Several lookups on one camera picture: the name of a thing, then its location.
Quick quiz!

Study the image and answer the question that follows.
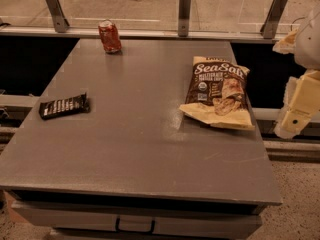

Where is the metal railing bracket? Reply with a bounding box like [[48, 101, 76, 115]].
[[260, 0, 288, 39], [45, 0, 69, 33], [178, 0, 191, 37]]

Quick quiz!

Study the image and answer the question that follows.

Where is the black rxbar chocolate bar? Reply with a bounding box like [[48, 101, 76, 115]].
[[39, 93, 90, 120]]

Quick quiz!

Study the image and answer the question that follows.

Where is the middle metal railing bracket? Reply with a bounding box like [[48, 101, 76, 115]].
[[178, 0, 191, 37]]

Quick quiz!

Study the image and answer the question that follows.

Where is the right metal railing bracket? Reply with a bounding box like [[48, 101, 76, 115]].
[[260, 0, 288, 39]]

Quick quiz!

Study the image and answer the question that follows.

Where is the grey drawer with handle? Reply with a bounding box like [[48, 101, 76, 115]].
[[12, 201, 262, 240]]

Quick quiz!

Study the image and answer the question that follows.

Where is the red soda can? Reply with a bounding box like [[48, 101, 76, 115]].
[[98, 19, 122, 54]]

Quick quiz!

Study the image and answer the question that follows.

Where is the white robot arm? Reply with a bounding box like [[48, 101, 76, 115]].
[[273, 5, 320, 139]]

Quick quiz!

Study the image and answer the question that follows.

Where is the left metal railing bracket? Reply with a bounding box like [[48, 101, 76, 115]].
[[45, 0, 69, 33]]

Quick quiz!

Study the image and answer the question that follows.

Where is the brown sea salt chip bag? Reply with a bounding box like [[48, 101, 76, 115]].
[[179, 56, 255, 130]]

